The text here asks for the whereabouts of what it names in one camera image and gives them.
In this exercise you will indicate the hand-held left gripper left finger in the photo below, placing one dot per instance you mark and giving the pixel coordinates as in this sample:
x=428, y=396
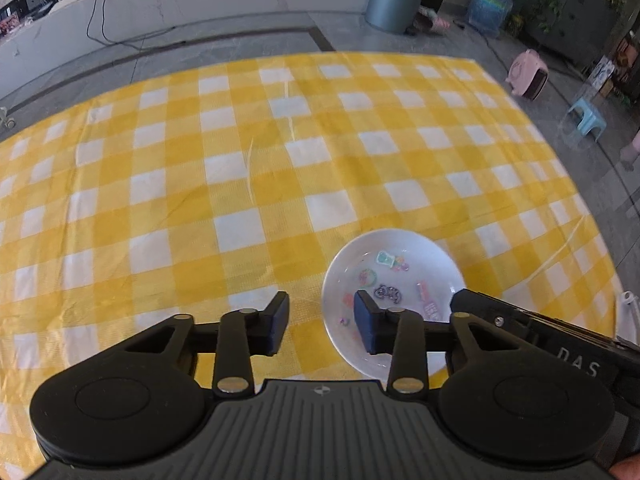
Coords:
x=280, y=321

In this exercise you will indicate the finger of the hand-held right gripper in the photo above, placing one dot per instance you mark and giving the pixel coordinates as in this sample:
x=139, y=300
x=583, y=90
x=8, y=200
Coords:
x=492, y=307

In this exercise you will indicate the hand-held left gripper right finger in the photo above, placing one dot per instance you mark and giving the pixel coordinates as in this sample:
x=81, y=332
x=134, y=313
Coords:
x=364, y=321

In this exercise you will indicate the small white patterned bowl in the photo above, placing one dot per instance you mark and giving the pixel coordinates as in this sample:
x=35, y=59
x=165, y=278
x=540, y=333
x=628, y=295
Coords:
x=387, y=280

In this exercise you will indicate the white plastic container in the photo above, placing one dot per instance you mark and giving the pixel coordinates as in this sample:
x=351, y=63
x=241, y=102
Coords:
x=629, y=305

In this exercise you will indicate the yellow checked tablecloth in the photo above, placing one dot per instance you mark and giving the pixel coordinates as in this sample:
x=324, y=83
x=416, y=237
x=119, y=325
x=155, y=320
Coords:
x=200, y=200

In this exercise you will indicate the small blue plastic stool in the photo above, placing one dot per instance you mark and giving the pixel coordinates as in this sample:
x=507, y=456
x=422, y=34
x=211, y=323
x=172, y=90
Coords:
x=587, y=115

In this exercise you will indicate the pink space heater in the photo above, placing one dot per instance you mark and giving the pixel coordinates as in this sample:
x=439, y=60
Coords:
x=527, y=72

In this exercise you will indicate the small cardboard box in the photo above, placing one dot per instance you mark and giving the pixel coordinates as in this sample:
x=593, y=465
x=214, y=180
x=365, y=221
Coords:
x=604, y=70

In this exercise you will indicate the pink slippers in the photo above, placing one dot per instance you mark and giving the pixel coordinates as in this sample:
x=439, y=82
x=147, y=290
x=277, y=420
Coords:
x=432, y=22

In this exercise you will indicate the dark grey cabinet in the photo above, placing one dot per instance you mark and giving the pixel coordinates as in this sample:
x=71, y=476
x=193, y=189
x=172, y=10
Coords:
x=575, y=20

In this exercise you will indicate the large clear water bottle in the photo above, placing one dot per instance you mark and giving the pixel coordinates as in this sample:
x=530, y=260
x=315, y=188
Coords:
x=491, y=5

